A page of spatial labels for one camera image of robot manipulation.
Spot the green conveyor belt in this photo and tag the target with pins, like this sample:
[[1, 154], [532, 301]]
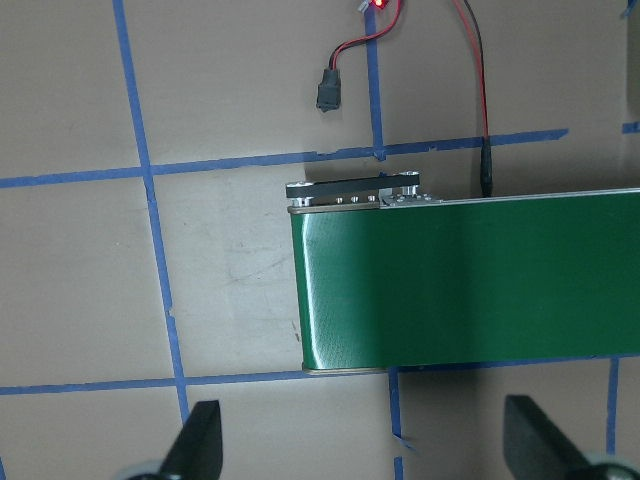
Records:
[[390, 277]]

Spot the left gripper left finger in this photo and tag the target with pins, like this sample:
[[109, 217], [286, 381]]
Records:
[[197, 451]]

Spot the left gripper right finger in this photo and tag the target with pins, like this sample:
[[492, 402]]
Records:
[[534, 448]]

